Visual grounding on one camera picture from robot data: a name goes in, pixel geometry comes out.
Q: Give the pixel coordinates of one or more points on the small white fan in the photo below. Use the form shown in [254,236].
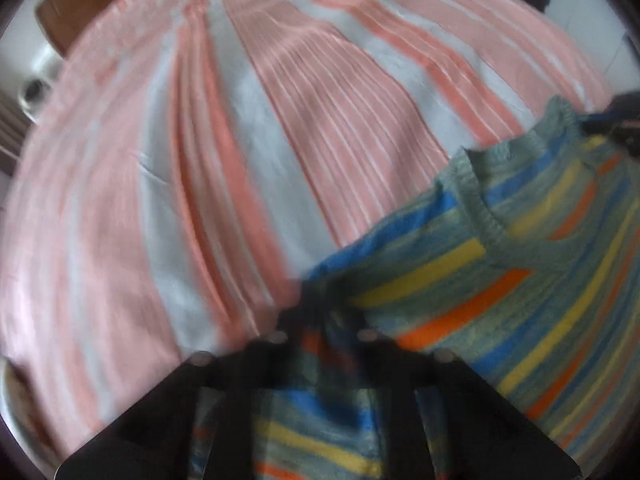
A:
[36,77]

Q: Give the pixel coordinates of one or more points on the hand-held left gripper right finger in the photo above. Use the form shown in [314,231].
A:
[350,321]

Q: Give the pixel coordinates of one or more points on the brown wooden headboard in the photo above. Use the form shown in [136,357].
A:
[75,0]

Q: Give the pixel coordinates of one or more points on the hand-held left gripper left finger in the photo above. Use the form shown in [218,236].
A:
[291,319]

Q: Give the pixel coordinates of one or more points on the pink white striped bedsheet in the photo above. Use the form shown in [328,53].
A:
[260,135]

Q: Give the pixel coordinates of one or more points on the multicolour striped knit sweater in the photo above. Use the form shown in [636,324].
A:
[525,280]

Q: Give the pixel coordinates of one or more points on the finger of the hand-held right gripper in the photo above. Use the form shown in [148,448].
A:
[617,117]

